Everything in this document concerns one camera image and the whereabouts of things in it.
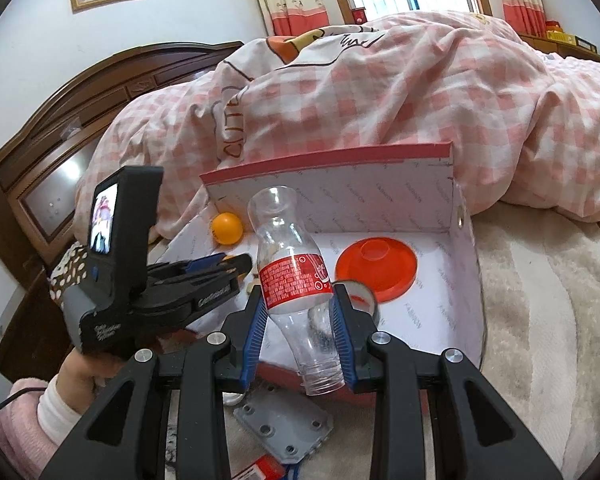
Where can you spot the brown polka-dot sheet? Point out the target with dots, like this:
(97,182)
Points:
(70,270)

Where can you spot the red cardboard box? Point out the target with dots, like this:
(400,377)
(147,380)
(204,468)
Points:
(405,200)

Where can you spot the person's left forearm pink sleeve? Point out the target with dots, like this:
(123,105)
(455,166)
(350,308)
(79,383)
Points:
(25,430)

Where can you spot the wooden desk with clutter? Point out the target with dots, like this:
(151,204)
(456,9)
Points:
(570,52)

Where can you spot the grey studded plate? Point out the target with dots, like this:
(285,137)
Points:
(280,425)

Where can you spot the yellow box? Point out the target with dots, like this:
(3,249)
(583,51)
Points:
(565,37)

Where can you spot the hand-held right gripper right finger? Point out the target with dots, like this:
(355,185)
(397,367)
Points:
(342,337)

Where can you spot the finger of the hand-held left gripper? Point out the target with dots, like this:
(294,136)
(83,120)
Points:
(200,263)
(220,275)

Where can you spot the orange plastic ball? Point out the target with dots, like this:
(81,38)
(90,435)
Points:
(227,229)

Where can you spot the dark tape roll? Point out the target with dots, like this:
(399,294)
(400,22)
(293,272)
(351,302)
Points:
(376,307)

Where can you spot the person's left hand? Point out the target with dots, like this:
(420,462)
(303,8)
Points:
(77,372)

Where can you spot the pink checked quilt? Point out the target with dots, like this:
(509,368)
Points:
(380,100)

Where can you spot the beige plush blanket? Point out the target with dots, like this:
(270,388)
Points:
(555,335)

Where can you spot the small red item on sill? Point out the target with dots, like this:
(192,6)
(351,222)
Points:
(360,15)

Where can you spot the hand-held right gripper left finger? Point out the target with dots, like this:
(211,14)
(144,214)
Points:
(252,332)

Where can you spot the dark wooden headboard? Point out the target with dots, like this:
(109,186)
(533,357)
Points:
(40,170)

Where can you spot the red plastic funnel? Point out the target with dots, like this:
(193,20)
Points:
(380,265)

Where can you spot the clear bottle with red label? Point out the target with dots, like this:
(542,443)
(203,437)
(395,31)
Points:
(290,280)

